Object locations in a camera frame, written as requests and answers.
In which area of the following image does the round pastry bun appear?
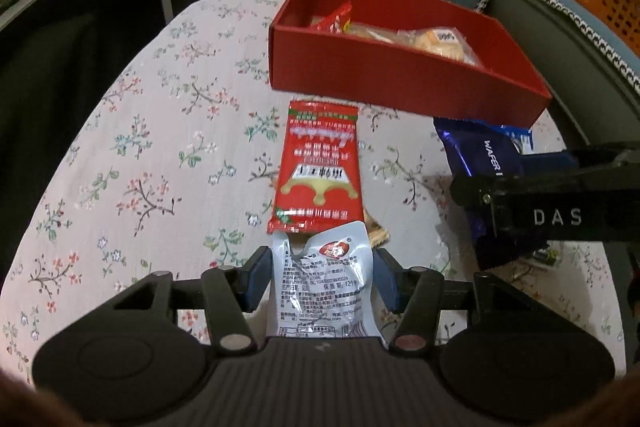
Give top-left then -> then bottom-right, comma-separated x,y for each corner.
400,26 -> 483,68

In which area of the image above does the green sofa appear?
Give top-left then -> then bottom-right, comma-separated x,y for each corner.
50,0 -> 640,142

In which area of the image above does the floral tablecloth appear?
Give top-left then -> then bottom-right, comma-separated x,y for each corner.
0,0 -> 628,383

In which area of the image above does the silver foil snack packet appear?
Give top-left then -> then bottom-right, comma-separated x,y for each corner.
267,221 -> 388,348

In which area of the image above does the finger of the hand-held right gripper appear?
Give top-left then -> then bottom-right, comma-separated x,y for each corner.
515,141 -> 640,176
449,157 -> 640,228

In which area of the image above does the long red snack packet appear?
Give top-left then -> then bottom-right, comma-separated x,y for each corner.
267,101 -> 365,235

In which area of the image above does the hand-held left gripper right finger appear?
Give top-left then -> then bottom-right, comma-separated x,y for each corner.
375,248 -> 538,355

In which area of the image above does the red cardboard box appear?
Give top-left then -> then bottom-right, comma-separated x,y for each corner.
268,0 -> 552,130

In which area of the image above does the red gummy candy packet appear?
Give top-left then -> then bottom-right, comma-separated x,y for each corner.
307,2 -> 353,32

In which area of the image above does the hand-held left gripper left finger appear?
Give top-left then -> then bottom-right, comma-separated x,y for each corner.
107,246 -> 274,355

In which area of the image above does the dark blue wafer packet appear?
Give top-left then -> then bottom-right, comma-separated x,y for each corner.
432,117 -> 531,270

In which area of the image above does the gold foil snack packet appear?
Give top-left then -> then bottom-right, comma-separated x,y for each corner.
362,209 -> 392,248

